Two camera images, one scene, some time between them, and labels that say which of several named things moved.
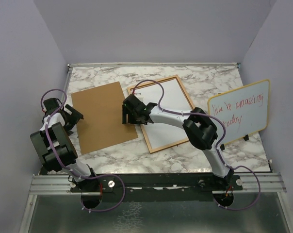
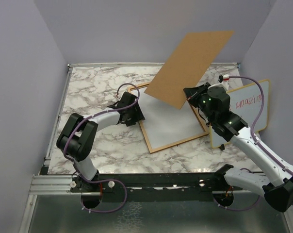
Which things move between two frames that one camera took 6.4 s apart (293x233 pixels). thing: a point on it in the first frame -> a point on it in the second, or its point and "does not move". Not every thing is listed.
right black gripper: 125,111 -> 193,93
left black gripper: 73,119 -> 138,117
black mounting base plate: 180,186 does not move
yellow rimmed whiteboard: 244,111 does not move
